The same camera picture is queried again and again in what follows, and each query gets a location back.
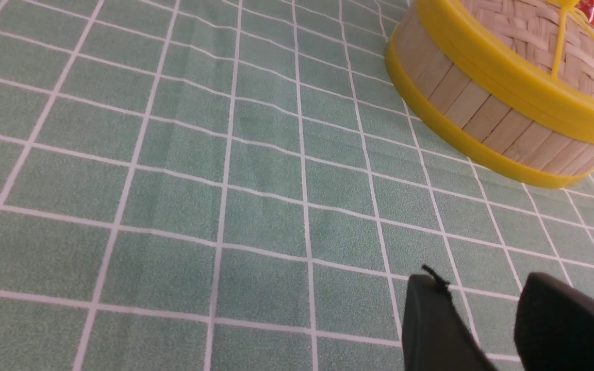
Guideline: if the green checkered tablecloth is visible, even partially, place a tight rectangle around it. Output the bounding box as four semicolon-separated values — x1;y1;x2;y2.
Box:
0;1;594;370

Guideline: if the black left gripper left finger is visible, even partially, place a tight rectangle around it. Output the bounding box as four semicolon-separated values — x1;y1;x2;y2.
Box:
402;265;497;370

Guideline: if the yellow bamboo steamer lid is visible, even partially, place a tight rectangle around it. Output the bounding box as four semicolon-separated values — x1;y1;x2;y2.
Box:
385;1;594;189

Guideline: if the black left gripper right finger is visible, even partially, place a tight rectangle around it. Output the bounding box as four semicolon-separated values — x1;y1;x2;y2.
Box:
514;272;594;370

